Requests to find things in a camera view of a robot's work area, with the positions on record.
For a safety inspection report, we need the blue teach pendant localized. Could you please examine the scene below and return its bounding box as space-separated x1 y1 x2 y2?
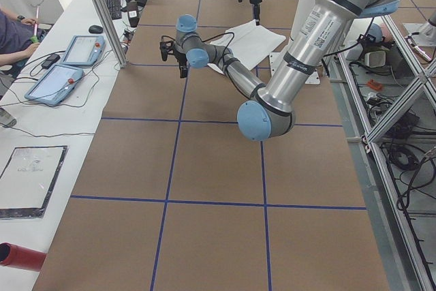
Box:
61 35 106 66
25 64 84 106

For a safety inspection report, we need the black keyboard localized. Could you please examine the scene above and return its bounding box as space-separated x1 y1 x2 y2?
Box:
104 0 122 20

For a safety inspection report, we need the grey box under frame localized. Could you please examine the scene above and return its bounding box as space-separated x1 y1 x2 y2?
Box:
364 50 386 68

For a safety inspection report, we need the orange object under frame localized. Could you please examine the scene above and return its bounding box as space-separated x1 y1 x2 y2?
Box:
366 79 384 91

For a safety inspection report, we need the red bottle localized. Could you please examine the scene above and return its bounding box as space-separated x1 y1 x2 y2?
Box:
1 243 46 272

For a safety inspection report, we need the upper blue teach pendant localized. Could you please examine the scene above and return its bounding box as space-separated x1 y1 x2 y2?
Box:
61 35 106 66

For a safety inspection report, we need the aluminium vertical post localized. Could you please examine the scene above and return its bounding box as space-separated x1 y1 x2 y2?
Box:
92 0 127 68

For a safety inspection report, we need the lower blue teach pendant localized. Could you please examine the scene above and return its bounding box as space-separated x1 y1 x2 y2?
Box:
25 64 84 106

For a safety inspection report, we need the seated person in blue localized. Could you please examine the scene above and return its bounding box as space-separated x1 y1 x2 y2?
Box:
1 7 47 78

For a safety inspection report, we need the white long-sleeve printed shirt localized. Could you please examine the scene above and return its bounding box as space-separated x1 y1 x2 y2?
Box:
211 20 286 70

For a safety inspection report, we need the black computer mouse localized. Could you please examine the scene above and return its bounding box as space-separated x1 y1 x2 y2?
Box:
88 25 104 34

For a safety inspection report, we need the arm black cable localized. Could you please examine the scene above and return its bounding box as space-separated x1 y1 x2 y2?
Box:
159 31 236 74

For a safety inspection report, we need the black power adapter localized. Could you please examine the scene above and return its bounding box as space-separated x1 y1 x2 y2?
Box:
41 53 61 70

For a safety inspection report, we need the aluminium frame rail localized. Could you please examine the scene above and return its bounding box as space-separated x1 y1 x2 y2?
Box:
329 8 435 290

